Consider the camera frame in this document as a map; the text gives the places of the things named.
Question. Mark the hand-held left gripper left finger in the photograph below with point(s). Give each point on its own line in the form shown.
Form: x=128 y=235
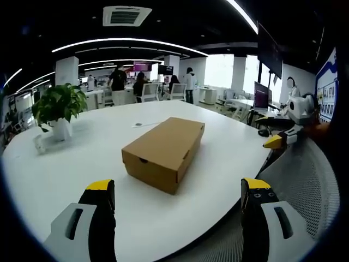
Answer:
x=81 y=218

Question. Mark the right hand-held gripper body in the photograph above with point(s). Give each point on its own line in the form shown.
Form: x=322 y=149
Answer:
x=301 y=109

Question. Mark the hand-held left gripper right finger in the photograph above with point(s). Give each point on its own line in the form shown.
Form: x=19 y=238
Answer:
x=272 y=226

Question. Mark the brown cardboard shoe box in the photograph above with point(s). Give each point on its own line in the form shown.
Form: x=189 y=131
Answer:
x=163 y=147

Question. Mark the black computer mouse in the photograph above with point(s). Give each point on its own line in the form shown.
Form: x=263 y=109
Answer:
x=263 y=132

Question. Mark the dark desk monitor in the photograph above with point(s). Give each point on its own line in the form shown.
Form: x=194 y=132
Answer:
x=262 y=95

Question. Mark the grey mesh office chair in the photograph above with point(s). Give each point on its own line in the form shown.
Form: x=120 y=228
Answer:
x=302 y=174

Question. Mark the large black screen on stand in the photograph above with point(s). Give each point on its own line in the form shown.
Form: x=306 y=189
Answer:
x=270 y=52

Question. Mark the white office chair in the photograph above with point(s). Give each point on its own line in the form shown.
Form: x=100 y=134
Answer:
x=178 y=91
x=150 y=92

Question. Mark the white paper slip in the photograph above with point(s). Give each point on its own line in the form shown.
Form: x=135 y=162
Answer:
x=141 y=125

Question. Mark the green potted plant white pot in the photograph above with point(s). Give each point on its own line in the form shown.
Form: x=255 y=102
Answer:
x=61 y=106

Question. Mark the purple display screen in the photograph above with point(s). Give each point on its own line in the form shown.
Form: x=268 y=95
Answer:
x=142 y=66

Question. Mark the ceiling air conditioner vent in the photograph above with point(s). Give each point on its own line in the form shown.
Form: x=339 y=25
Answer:
x=126 y=15

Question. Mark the blue wall poster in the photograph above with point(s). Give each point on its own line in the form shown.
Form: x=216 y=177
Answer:
x=327 y=90

